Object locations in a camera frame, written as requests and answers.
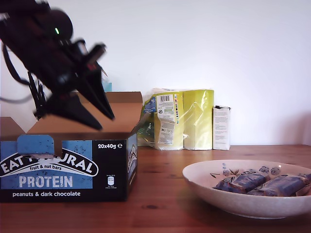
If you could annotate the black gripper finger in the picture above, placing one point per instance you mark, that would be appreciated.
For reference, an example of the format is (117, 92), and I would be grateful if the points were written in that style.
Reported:
(97, 92)
(77, 111)

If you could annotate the blue black snack bar carton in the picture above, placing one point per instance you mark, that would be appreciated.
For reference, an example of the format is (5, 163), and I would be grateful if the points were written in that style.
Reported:
(48, 170)

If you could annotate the blue snack bar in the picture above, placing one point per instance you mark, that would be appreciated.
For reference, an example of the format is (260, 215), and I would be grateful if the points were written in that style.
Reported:
(243, 183)
(279, 187)

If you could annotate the teal tissue box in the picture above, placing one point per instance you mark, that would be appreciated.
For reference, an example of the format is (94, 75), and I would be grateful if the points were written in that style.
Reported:
(108, 86)

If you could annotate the small white printed carton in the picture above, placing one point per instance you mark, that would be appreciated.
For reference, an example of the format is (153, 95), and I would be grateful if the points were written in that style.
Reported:
(221, 131)

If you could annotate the white plate blue floral print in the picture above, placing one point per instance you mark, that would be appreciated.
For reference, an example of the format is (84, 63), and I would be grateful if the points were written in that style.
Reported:
(206, 194)

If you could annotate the thin black stick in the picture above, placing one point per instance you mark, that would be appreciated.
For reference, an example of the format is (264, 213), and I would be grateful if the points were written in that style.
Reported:
(42, 97)
(34, 85)
(32, 94)

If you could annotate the yellow wrapped paper roll pack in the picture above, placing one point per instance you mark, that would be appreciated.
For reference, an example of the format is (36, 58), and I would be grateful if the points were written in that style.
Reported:
(196, 121)

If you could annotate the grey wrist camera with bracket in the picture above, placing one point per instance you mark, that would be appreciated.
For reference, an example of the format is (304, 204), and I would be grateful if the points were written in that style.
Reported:
(81, 48)

